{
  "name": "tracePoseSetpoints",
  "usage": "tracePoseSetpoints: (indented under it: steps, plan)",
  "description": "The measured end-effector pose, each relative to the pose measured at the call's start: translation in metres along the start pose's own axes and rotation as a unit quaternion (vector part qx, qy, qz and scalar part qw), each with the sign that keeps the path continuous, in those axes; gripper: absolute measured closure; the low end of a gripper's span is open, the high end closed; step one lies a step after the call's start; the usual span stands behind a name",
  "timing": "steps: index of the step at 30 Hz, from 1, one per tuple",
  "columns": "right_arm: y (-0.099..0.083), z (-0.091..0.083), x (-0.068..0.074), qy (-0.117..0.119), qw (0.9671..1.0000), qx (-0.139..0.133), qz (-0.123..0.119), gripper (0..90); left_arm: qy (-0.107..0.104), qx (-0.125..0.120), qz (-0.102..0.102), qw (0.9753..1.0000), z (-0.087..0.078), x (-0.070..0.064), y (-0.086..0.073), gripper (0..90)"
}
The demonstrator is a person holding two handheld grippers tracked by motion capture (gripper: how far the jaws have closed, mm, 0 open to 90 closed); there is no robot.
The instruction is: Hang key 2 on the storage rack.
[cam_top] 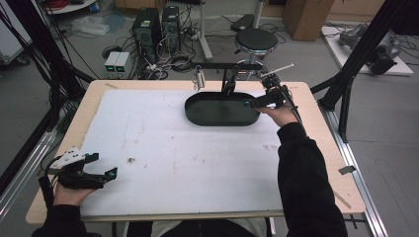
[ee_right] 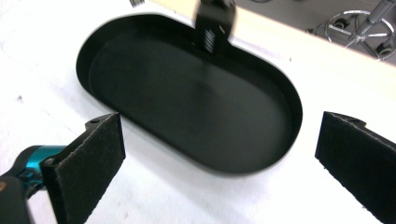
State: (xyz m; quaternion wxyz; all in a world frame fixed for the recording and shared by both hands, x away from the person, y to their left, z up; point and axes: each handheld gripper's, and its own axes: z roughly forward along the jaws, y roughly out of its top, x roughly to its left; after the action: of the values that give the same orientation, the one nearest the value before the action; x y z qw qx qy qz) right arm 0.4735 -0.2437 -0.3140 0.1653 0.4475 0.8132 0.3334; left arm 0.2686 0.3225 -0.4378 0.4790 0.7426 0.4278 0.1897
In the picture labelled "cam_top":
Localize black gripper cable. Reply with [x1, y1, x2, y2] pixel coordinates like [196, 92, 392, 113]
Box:
[281, 86, 309, 134]
[38, 157, 63, 210]

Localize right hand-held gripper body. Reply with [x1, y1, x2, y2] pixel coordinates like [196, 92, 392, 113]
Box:
[260, 72, 294, 110]

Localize black computer tower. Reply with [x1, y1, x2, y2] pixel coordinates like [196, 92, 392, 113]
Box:
[131, 7, 163, 64]
[161, 5, 182, 54]

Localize white rod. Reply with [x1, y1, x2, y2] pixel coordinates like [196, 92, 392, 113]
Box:
[259, 63, 295, 79]

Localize aluminium rail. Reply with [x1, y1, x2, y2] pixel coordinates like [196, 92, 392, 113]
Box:
[0, 128, 59, 220]
[320, 108, 390, 237]

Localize round black stool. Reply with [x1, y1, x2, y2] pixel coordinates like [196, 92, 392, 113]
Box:
[234, 28, 280, 72]

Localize white platform board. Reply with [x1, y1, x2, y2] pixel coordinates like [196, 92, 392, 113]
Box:
[320, 25, 415, 77]

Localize black frame post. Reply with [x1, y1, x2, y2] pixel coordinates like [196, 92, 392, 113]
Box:
[309, 0, 414, 143]
[5, 0, 97, 132]

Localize grey machine parts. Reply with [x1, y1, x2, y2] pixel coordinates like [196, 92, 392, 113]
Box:
[338, 23, 402, 76]

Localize black bar stand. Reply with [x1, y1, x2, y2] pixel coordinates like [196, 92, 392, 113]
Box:
[192, 61, 265, 100]

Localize clear plastic bag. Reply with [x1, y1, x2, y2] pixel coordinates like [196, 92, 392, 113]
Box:
[69, 15, 111, 37]

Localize dark metal keychain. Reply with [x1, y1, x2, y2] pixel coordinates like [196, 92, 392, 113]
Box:
[227, 73, 240, 100]

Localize white foam mat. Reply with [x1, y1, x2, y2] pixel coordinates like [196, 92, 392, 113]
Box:
[79, 89, 285, 217]

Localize white desk leg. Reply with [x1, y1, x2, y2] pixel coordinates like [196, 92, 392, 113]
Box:
[197, 0, 214, 62]

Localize cardboard box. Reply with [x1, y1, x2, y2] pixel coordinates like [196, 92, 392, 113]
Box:
[282, 0, 336, 42]

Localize grey tape piece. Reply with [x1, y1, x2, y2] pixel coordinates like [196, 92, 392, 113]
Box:
[338, 165, 358, 176]

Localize black oval tray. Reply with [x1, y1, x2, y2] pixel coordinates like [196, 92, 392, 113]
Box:
[184, 91, 262, 127]

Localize grey power supply unit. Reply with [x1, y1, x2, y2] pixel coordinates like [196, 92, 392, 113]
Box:
[104, 50, 122, 74]
[114, 51, 131, 74]

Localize tangle of floor cables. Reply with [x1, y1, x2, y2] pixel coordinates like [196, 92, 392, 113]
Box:
[136, 45, 200, 81]

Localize person's left hand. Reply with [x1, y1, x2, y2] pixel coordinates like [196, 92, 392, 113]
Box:
[52, 182, 97, 207]

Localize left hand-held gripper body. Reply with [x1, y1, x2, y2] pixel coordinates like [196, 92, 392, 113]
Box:
[48, 146, 110, 191]

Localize person's right hand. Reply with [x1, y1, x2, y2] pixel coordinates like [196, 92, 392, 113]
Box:
[258, 104, 299, 128]

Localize wooden table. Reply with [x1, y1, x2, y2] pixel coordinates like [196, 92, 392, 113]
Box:
[25, 79, 367, 226]

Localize metal tool at corner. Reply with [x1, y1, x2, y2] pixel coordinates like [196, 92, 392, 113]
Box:
[193, 64, 207, 93]

